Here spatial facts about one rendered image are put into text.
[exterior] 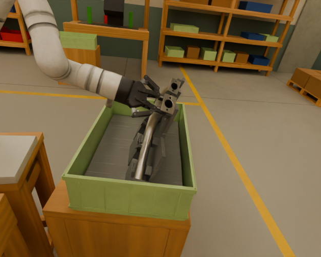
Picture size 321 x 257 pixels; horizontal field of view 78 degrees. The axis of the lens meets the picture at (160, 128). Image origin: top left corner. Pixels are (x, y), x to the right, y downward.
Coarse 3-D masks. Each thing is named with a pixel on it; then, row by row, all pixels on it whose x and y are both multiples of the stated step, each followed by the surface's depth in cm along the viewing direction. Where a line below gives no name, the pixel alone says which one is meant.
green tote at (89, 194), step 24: (96, 120) 88; (96, 144) 90; (72, 168) 65; (192, 168) 69; (72, 192) 65; (96, 192) 64; (120, 192) 64; (144, 192) 63; (168, 192) 63; (192, 192) 62; (144, 216) 70; (168, 216) 69
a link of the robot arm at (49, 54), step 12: (36, 24) 48; (48, 24) 49; (36, 36) 48; (48, 36) 49; (36, 48) 48; (48, 48) 48; (60, 48) 49; (36, 60) 48; (48, 60) 48; (60, 60) 49; (48, 72) 49; (60, 72) 50
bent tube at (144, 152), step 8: (168, 96) 59; (160, 104) 62; (168, 104) 62; (168, 112) 58; (152, 120) 68; (152, 128) 69; (144, 136) 69; (152, 136) 70; (144, 144) 68; (144, 152) 66; (144, 160) 66; (136, 168) 65; (144, 168) 66; (136, 176) 64
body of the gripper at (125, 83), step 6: (126, 78) 55; (120, 84) 54; (126, 84) 54; (132, 84) 57; (138, 84) 58; (120, 90) 54; (126, 90) 54; (132, 90) 57; (120, 96) 54; (126, 96) 54; (132, 96) 57; (144, 96) 58; (120, 102) 57; (126, 102) 56; (132, 102) 56; (138, 102) 57
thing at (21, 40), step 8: (16, 0) 402; (16, 8) 409; (8, 16) 412; (16, 16) 414; (0, 32) 433; (8, 32) 461; (16, 32) 471; (24, 32) 435; (0, 40) 441; (8, 40) 443; (16, 40) 445; (24, 40) 443
